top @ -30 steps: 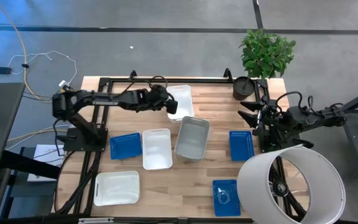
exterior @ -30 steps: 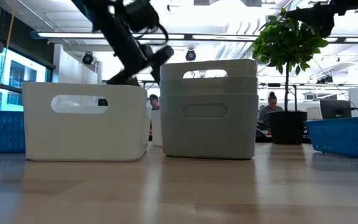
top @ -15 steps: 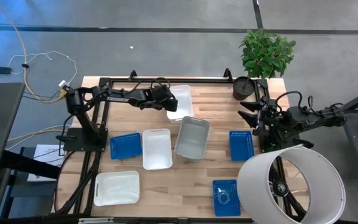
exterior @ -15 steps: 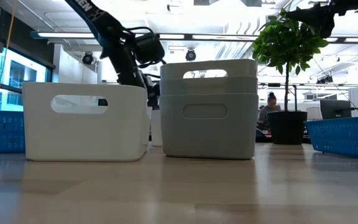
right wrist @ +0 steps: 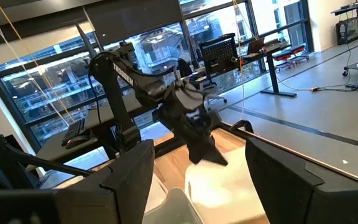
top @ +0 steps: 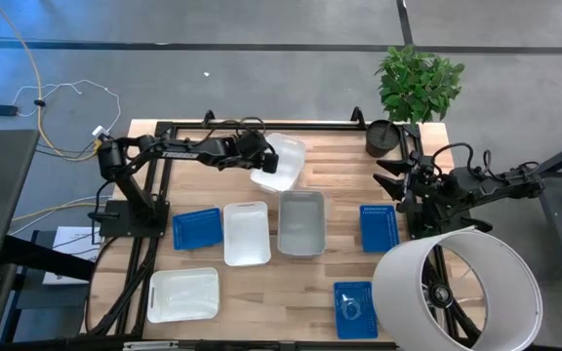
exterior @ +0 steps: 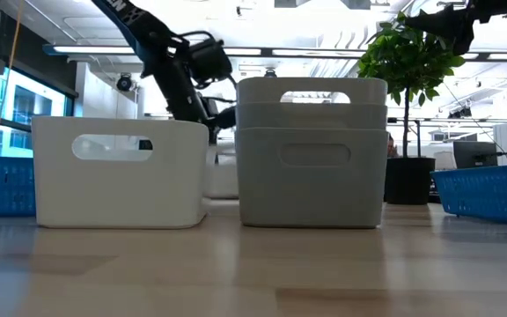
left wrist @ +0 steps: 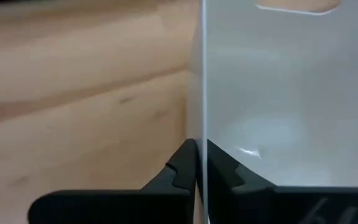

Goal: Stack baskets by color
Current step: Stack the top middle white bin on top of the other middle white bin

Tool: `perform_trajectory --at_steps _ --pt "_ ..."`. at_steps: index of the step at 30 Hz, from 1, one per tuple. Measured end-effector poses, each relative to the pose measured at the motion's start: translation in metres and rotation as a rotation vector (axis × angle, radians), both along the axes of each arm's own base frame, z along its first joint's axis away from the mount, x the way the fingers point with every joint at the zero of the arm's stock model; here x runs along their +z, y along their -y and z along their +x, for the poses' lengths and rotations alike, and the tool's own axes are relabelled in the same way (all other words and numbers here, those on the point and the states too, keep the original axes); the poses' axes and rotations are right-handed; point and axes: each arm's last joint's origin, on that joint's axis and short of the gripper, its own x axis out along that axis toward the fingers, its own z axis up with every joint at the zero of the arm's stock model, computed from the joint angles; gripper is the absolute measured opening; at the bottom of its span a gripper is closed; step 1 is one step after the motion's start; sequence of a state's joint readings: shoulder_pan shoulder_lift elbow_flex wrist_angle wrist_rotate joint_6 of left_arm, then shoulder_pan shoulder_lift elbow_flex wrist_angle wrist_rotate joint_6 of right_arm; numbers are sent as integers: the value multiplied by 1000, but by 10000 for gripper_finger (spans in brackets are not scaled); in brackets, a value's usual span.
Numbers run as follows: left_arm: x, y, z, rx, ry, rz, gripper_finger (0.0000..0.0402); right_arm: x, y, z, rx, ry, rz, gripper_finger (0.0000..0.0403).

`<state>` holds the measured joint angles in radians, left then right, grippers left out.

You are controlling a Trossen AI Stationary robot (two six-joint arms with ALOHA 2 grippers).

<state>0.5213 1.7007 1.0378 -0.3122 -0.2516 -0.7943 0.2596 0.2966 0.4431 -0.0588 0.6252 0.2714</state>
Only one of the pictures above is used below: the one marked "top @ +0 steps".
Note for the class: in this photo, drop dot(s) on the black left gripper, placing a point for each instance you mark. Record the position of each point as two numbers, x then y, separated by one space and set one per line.
252 148

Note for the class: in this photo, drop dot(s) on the silver metal bracket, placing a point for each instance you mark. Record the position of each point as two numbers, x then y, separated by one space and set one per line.
149 345

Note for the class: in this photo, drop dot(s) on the large white lampshade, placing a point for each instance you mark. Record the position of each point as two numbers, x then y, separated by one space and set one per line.
398 292

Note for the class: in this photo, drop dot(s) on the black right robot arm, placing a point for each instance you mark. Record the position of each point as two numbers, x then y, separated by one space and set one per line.
505 183

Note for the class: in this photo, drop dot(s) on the black aluminium rig frame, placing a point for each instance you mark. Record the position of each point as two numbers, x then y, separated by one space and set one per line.
261 126

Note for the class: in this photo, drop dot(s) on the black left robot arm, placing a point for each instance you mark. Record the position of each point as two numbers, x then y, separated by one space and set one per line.
183 155

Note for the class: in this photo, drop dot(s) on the black plant pot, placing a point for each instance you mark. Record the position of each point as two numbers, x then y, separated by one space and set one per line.
382 139

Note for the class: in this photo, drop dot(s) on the white plastic basket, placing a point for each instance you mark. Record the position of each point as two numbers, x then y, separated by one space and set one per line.
247 234
183 295
288 161

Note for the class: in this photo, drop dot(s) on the white power adapter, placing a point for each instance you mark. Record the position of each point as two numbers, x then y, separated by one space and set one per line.
99 130

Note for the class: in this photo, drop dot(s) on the grey plastic basket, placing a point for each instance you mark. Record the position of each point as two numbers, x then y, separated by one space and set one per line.
302 224

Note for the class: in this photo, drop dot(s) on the blue perforated plastic basket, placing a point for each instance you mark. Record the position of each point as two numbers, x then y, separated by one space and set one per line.
197 229
354 292
379 229

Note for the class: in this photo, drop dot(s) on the black lamp socket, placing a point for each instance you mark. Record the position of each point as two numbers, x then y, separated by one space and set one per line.
440 294

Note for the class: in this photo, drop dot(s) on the white paper sheet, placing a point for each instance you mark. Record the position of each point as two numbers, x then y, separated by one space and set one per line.
73 244

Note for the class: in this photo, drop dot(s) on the green leafy plant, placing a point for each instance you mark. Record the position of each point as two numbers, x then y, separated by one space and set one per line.
417 83

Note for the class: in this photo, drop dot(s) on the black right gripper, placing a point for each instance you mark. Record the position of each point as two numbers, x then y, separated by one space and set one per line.
422 183

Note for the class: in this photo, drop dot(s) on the black desk beam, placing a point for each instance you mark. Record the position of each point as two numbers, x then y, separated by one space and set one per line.
42 256

